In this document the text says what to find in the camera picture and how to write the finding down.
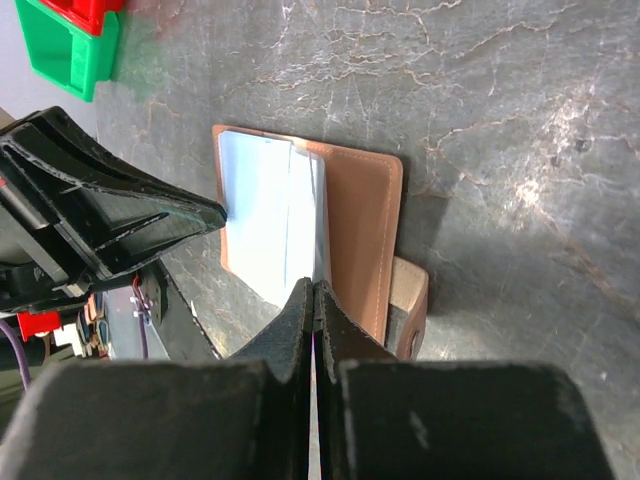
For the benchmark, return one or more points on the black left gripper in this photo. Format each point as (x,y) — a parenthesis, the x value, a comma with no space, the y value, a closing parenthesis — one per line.
(73,215)

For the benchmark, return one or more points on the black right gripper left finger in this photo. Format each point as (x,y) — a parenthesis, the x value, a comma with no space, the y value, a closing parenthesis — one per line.
(245,417)

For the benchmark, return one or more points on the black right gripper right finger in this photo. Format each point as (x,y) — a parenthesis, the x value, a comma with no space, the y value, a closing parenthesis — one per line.
(384,418)

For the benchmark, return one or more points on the brown leather card holder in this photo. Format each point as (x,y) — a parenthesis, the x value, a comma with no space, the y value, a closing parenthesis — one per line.
(384,294)

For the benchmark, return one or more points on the green plastic bin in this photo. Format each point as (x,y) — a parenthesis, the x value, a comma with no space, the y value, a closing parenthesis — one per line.
(66,55)

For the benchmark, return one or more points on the red plastic bin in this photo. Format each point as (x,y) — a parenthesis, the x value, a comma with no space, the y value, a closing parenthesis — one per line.
(88,15)

